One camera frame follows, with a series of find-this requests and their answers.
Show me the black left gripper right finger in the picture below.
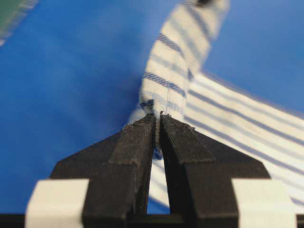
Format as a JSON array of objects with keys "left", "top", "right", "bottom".
[{"left": 161, "top": 115, "right": 270, "bottom": 228}]

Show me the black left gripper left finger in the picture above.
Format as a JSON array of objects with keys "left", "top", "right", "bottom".
[{"left": 50, "top": 114, "right": 155, "bottom": 228}]

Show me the white blue-striped towel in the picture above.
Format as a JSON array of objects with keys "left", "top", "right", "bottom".
[{"left": 130, "top": 0, "right": 304, "bottom": 214}]

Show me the blue table mat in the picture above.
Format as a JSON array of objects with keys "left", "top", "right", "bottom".
[{"left": 0, "top": 0, "right": 304, "bottom": 214}]

